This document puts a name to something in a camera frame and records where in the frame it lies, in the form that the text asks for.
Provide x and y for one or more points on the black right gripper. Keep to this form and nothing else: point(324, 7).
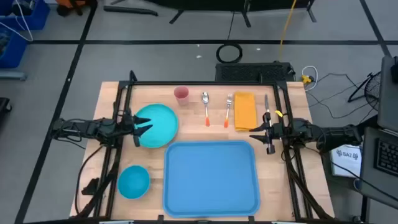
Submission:
point(278, 132)

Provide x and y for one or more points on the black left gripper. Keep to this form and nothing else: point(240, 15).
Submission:
point(127, 124)

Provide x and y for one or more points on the teal round plate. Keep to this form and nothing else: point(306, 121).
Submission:
point(161, 124)

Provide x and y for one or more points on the orange napkin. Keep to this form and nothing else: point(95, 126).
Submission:
point(245, 112)

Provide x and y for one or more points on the pink plastic cup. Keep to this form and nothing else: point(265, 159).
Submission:
point(181, 95)

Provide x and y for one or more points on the blue round bowl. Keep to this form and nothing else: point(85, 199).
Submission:
point(133, 182)

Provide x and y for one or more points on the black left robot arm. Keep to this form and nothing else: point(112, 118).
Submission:
point(77, 127)

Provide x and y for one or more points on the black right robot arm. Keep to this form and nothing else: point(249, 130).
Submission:
point(335, 137)

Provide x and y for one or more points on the blue rectangular tray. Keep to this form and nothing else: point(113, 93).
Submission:
point(211, 179)

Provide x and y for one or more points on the yellow tag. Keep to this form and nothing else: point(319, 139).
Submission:
point(279, 113)

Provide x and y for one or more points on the black perforated box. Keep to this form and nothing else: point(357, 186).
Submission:
point(248, 72)

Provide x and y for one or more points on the yellow plug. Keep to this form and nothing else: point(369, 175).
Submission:
point(306, 79)

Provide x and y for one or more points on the black block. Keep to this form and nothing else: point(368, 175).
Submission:
point(91, 186)

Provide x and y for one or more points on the white printed paper sheet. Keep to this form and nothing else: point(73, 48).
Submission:
point(346, 160)

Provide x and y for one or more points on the black diagonal stand bar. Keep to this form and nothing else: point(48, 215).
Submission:
point(370, 123)

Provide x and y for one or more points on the black flat bar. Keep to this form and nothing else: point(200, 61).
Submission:
point(130, 10)

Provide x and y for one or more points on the gray laptop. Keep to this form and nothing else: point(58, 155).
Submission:
point(387, 93)

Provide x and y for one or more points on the black stand with legs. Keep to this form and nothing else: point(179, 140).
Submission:
point(217, 3)

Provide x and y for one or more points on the gray flat bar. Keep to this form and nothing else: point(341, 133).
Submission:
point(12, 75)

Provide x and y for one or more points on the orange and black object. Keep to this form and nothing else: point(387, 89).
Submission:
point(73, 4)

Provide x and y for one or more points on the blue storage bin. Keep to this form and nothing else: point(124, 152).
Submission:
point(14, 49)
point(37, 18)

